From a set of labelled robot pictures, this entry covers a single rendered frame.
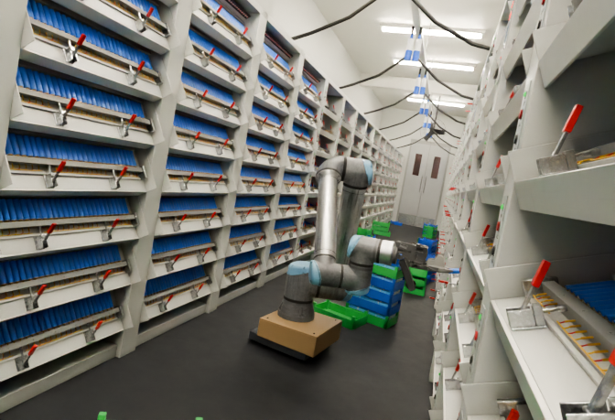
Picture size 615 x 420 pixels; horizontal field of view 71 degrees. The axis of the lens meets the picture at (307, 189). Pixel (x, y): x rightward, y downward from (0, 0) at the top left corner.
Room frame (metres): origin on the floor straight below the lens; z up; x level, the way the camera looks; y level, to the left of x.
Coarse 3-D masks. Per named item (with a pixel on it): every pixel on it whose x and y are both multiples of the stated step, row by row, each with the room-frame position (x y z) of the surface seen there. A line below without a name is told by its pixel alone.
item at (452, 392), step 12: (444, 360) 1.36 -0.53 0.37; (456, 360) 1.35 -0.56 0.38; (444, 372) 1.32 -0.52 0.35; (456, 372) 1.20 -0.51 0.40; (444, 384) 1.24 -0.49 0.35; (456, 384) 1.20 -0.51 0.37; (444, 396) 1.16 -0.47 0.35; (456, 396) 1.15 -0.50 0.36; (444, 408) 1.10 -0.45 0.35; (456, 408) 1.09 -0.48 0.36
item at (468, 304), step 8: (456, 296) 1.36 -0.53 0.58; (464, 296) 1.36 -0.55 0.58; (472, 296) 1.20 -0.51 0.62; (480, 296) 1.34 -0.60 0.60; (456, 304) 1.36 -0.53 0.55; (464, 304) 1.35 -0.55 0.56; (472, 304) 1.33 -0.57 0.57; (480, 304) 1.27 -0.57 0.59; (456, 312) 1.32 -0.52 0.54; (464, 312) 1.21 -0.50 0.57; (472, 312) 1.29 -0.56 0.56; (456, 320) 1.23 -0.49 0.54; (464, 320) 1.20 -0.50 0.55; (472, 320) 1.19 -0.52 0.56; (464, 328) 1.14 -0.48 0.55; (472, 328) 1.13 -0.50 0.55; (464, 336) 1.08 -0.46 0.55; (472, 336) 1.07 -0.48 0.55; (464, 344) 0.96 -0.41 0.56; (472, 344) 0.96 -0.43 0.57; (464, 352) 0.95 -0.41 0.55; (464, 360) 0.93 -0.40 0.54; (464, 368) 0.79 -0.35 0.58; (464, 376) 0.79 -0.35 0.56
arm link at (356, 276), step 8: (344, 264) 1.63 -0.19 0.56; (352, 264) 1.60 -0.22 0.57; (360, 264) 1.58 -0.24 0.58; (344, 272) 1.59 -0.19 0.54; (352, 272) 1.59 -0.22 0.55; (360, 272) 1.58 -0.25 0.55; (368, 272) 1.59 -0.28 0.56; (344, 280) 1.58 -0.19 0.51; (352, 280) 1.58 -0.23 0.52; (360, 280) 1.58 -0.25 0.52; (368, 280) 1.59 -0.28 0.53; (344, 288) 1.60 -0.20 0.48; (352, 288) 1.59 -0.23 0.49; (360, 288) 1.58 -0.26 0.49; (368, 288) 1.60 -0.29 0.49
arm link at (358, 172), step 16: (352, 160) 1.98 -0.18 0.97; (368, 160) 2.01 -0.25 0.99; (352, 176) 1.97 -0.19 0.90; (368, 176) 1.97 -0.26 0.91; (352, 192) 2.00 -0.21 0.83; (352, 208) 2.01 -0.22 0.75; (352, 224) 2.04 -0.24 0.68; (336, 240) 2.08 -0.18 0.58; (336, 256) 2.09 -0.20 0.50; (320, 288) 2.11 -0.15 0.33; (336, 288) 2.11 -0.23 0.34
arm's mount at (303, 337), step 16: (272, 320) 2.05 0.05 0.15; (288, 320) 2.08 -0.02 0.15; (320, 320) 2.15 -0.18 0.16; (336, 320) 2.18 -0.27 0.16; (272, 336) 2.02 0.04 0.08; (288, 336) 1.99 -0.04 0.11; (304, 336) 1.95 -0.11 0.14; (320, 336) 1.96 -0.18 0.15; (336, 336) 2.16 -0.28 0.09; (304, 352) 1.94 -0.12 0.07
